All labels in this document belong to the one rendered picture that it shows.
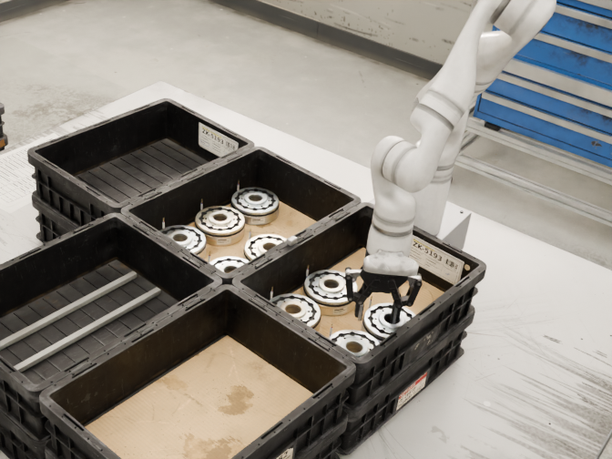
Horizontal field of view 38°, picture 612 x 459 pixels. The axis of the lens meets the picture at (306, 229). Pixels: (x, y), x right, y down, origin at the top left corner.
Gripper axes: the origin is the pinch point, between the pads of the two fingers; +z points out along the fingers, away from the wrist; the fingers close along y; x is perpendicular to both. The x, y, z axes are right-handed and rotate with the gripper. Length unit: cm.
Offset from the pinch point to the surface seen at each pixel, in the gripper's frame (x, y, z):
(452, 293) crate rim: -0.9, -12.8, -5.2
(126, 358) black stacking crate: 20.8, 41.2, -3.2
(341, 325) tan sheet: -1.4, 6.0, 4.8
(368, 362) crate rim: 18.7, 2.7, -4.7
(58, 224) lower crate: -30, 65, 8
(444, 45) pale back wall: -298, -54, 66
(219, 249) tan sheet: -21.5, 30.8, 4.6
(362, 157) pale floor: -213, -13, 86
